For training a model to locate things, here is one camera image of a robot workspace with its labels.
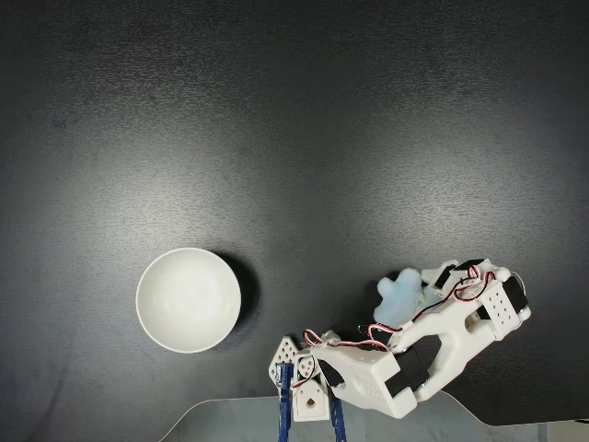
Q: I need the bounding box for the skyblue plush bear doll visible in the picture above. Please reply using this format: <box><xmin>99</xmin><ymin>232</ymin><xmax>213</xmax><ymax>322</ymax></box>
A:
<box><xmin>373</xmin><ymin>266</ymin><xmax>444</xmax><ymax>331</ymax></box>

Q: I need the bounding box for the white ceramic bowl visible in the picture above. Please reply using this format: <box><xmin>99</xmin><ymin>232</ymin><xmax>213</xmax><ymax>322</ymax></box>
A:
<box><xmin>134</xmin><ymin>247</ymin><xmax>243</xmax><ymax>355</ymax></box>

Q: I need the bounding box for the pale grey mounting board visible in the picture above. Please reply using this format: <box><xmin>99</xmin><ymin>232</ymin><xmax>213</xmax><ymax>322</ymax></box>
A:
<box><xmin>160</xmin><ymin>388</ymin><xmax>589</xmax><ymax>442</ymax></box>

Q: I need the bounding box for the blue clamp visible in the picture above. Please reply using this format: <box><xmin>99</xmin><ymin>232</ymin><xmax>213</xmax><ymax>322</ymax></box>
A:
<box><xmin>328</xmin><ymin>394</ymin><xmax>348</xmax><ymax>442</ymax></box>
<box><xmin>274</xmin><ymin>362</ymin><xmax>296</xmax><ymax>442</ymax></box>

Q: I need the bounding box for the red white gripper servo cable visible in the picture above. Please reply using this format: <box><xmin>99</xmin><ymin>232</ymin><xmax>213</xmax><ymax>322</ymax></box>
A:
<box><xmin>404</xmin><ymin>268</ymin><xmax>499</xmax><ymax>331</ymax></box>

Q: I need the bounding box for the red white base servo cable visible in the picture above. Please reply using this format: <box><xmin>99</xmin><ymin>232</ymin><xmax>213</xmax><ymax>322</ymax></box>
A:
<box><xmin>301</xmin><ymin>322</ymin><xmax>402</xmax><ymax>355</ymax></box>

